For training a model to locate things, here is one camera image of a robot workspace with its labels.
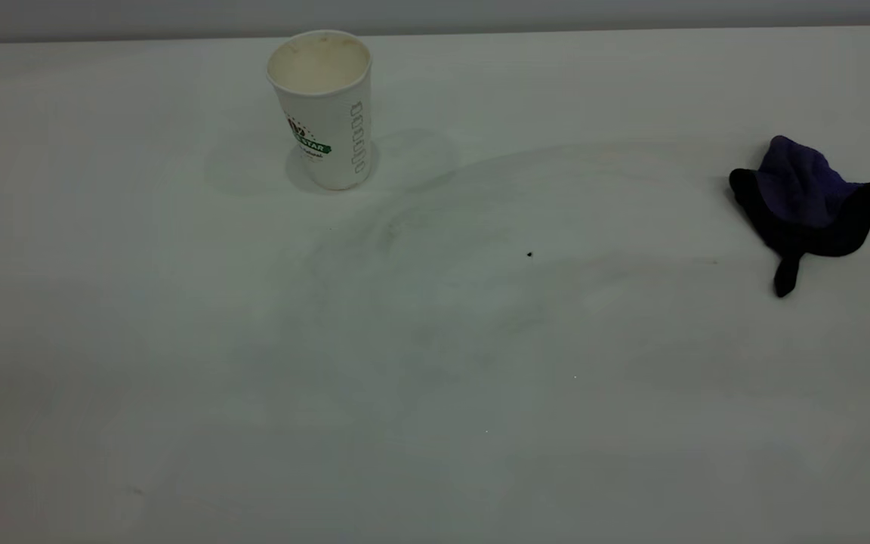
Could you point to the white paper coffee cup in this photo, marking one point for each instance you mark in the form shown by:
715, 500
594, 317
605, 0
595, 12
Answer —
325, 121

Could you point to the purple and black cloth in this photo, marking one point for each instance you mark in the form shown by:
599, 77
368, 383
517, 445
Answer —
805, 204

